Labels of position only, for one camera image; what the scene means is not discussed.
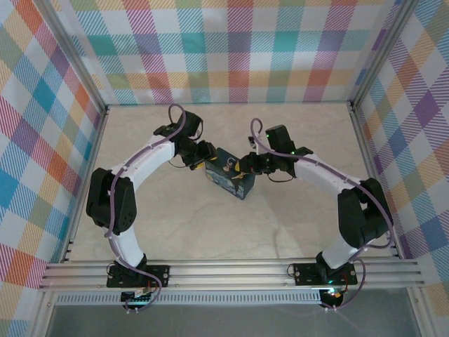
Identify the starry night printed box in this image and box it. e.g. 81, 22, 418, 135
204, 146, 257, 201

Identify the aluminium table side rail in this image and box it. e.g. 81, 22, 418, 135
60, 107, 109, 264
349, 100, 401, 260

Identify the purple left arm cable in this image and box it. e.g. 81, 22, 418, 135
105, 104, 187, 314

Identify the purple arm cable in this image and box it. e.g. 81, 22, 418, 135
105, 104, 187, 314
250, 118, 396, 312

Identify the aluminium mounting rail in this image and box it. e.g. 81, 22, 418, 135
38, 258, 425, 291

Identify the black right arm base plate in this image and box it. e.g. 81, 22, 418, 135
293, 262, 358, 286

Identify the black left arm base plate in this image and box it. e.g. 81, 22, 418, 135
106, 265, 171, 289

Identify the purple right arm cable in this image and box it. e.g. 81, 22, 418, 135
250, 118, 396, 312

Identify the grey slotted cable duct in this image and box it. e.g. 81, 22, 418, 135
55, 291, 322, 305

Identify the aluminium frame post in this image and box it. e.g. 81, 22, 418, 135
33, 0, 108, 110
349, 0, 420, 107

